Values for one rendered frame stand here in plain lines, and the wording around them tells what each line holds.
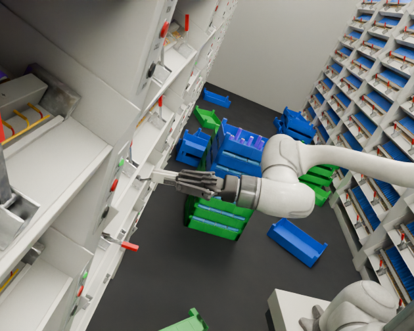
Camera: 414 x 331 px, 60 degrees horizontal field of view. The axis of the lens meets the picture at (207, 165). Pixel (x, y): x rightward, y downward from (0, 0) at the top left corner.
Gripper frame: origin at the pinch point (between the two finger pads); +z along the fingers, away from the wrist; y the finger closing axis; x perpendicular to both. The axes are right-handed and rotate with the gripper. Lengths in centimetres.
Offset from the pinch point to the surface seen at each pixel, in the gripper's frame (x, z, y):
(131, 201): -4.8, 6.9, -7.5
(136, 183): -3.1, 7.6, -1.0
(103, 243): -3.3, 7.2, -27.6
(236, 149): -15, -22, 66
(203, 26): 38.9, -3.5, 16.0
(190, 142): -52, 7, 152
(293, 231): -76, -67, 99
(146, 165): -4.2, 8.0, 12.7
